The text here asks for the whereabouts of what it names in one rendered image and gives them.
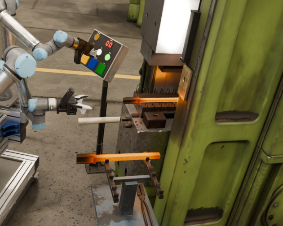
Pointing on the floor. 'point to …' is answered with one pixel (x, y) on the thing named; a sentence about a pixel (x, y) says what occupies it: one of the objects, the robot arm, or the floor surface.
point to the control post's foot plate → (90, 168)
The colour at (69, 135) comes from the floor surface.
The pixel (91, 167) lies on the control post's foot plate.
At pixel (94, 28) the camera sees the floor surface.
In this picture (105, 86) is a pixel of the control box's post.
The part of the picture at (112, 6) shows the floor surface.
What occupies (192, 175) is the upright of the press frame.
